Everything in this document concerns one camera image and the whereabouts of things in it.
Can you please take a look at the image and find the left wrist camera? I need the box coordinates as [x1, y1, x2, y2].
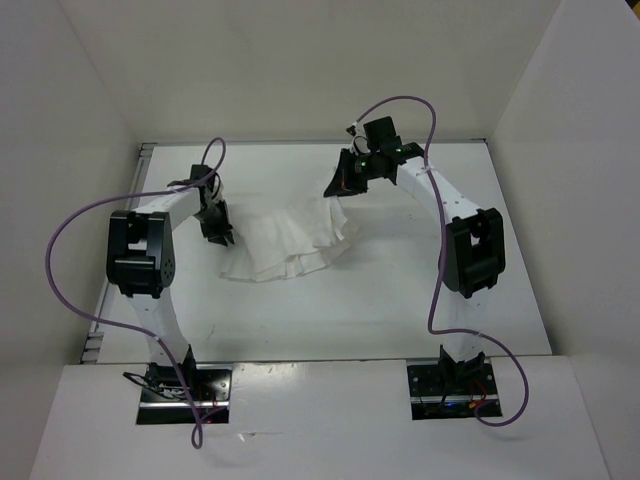
[211, 177, 223, 199]

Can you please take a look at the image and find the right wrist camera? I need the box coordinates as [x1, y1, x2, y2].
[346, 121, 371, 155]

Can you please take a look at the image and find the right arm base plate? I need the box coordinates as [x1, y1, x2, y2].
[406, 360, 502, 421]

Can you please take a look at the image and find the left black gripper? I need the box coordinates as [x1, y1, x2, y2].
[193, 199, 235, 247]

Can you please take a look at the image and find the white pleated skirt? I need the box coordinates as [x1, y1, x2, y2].
[220, 184, 359, 283]

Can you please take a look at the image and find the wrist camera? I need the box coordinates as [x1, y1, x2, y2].
[211, 177, 223, 199]
[346, 121, 371, 155]

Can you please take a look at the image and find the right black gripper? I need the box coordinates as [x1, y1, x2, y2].
[324, 148, 380, 198]

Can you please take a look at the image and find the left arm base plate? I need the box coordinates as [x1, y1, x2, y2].
[123, 364, 233, 425]

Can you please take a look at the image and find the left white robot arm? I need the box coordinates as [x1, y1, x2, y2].
[106, 164, 235, 400]

